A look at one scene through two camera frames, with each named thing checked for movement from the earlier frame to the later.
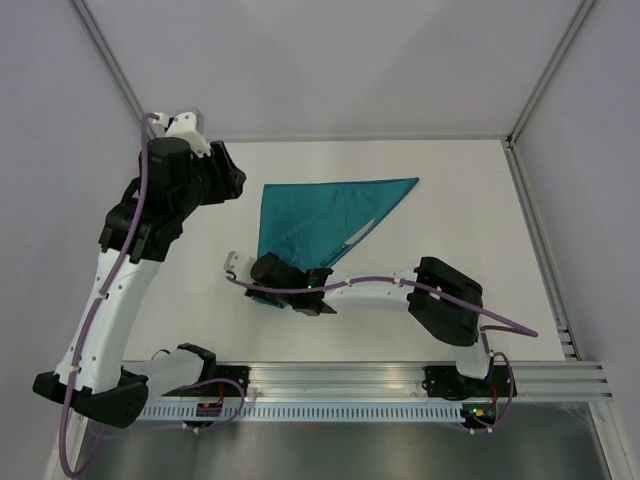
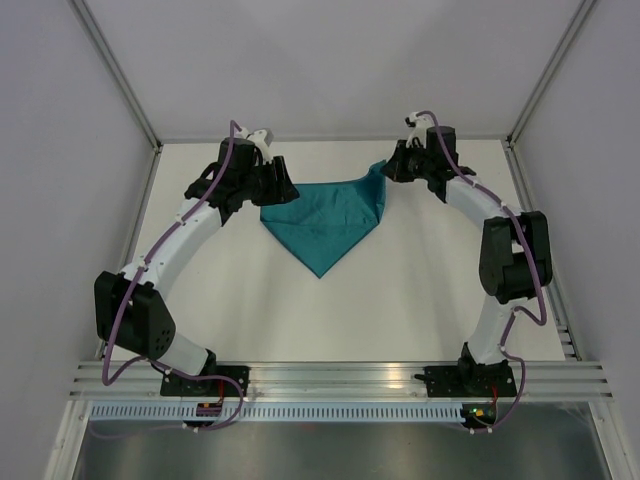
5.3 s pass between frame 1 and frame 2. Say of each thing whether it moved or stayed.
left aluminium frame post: stayed
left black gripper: moved
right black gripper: moved
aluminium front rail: stayed
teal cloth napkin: moved
